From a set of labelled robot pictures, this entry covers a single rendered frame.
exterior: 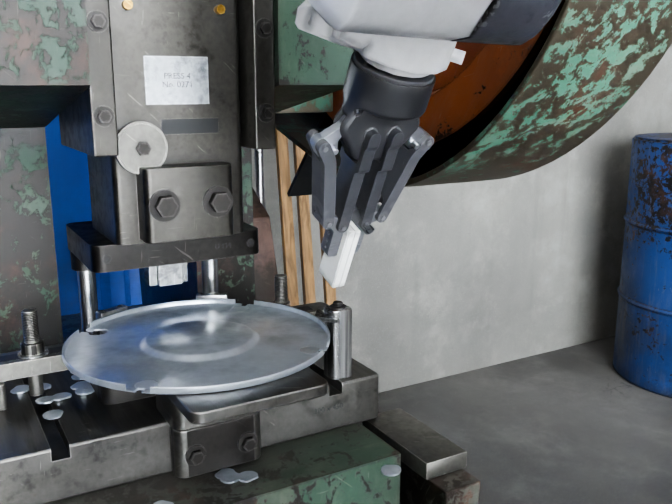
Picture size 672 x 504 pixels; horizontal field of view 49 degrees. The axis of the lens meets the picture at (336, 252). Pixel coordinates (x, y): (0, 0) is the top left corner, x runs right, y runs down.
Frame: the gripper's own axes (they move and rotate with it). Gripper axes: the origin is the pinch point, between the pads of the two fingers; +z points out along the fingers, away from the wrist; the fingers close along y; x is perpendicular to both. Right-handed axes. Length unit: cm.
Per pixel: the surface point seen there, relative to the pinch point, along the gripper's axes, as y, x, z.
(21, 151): -21.6, 42.5, 12.1
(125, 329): -15.8, 14.3, 19.8
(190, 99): -8.2, 22.0, -5.7
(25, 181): -21.5, 40.8, 15.6
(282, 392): -8.7, -8.5, 8.9
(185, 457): -14.3, -2.6, 23.3
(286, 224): 56, 93, 69
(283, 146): 57, 105, 52
